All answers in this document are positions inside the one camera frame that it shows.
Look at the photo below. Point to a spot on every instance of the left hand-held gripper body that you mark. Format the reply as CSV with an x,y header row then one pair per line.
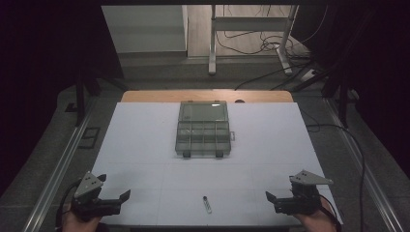
x,y
92,206

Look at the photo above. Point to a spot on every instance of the person's right hand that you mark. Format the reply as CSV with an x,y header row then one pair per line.
x,y
319,222

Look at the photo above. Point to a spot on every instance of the clear plastic compartment box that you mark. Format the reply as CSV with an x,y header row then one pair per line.
x,y
203,135

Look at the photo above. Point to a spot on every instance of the white cabinet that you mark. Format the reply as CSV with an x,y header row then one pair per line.
x,y
145,29

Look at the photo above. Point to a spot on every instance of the aluminium rail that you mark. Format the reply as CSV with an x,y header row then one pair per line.
x,y
59,174
367,180

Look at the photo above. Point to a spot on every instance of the white power strip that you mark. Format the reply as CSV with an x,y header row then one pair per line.
x,y
308,75

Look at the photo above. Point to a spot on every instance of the white table mat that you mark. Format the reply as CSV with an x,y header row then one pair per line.
x,y
145,145

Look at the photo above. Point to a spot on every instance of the white metal desk frame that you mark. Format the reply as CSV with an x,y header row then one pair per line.
x,y
249,23

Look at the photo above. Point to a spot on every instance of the small metal screw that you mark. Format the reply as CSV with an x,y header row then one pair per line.
x,y
207,205

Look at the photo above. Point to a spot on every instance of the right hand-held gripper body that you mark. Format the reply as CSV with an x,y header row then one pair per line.
x,y
303,201

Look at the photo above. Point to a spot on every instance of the black metal stand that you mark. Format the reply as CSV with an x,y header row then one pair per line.
x,y
80,96
343,96

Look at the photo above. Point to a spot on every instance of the person's left hand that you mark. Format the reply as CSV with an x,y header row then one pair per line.
x,y
75,225

